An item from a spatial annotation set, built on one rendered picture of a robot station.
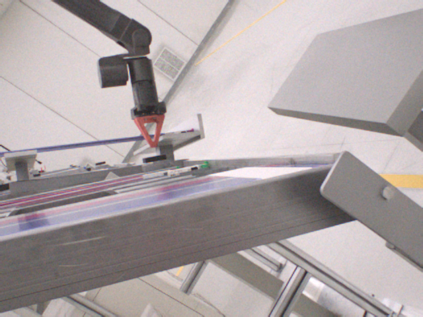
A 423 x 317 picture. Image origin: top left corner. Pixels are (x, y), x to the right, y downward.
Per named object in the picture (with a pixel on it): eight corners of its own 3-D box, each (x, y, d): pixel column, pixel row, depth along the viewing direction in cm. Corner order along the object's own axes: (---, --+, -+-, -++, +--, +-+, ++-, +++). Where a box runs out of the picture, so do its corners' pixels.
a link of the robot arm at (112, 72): (147, 28, 111) (140, 33, 119) (95, 32, 107) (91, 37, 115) (154, 82, 113) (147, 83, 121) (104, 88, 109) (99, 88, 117)
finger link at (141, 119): (141, 149, 113) (135, 108, 113) (136, 150, 120) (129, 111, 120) (170, 144, 116) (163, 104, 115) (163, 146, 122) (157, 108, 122)
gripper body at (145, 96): (138, 113, 111) (133, 80, 110) (131, 117, 120) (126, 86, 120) (166, 109, 113) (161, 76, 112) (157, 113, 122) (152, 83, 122)
